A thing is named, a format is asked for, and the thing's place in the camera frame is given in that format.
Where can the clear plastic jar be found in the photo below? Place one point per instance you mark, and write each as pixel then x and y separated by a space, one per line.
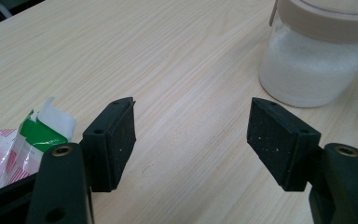
pixel 310 71

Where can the red and white plastic bag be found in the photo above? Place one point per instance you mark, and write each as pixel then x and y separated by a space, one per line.
pixel 34 137

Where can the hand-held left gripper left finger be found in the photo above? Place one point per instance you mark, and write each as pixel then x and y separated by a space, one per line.
pixel 112 146

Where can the white table leg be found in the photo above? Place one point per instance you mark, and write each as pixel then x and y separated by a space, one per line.
pixel 1 8

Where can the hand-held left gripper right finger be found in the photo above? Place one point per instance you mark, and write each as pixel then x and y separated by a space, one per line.
pixel 279 146

